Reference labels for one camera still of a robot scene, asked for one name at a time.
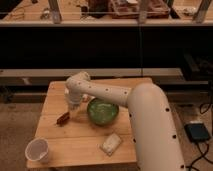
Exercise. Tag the long background workbench shelf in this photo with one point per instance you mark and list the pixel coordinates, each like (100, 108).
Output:
(106, 13)

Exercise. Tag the white ceramic cup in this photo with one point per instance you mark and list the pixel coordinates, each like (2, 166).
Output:
(37, 150)

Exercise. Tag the green ceramic bowl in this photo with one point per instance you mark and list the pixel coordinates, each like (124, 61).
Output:
(101, 112)

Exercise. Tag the black power adapter box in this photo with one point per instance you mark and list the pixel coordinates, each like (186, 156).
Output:
(197, 132)

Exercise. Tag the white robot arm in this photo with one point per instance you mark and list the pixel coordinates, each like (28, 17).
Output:
(155, 139)

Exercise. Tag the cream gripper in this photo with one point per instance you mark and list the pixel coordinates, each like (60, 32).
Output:
(73, 112)

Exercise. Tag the wooden side table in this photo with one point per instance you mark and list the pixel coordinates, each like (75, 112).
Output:
(77, 143)

